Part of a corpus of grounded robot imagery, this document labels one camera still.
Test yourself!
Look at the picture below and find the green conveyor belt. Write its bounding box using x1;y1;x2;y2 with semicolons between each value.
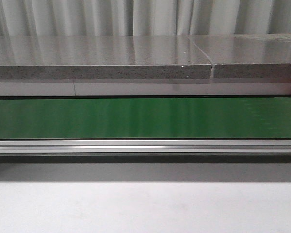
0;97;291;139

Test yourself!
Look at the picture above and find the grey speckled stone counter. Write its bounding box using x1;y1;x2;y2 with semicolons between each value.
0;33;291;96

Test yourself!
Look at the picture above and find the white pleated curtain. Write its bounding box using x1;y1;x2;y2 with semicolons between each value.
0;0;291;36

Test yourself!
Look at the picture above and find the aluminium conveyor frame rail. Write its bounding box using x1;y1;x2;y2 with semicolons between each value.
0;139;291;158

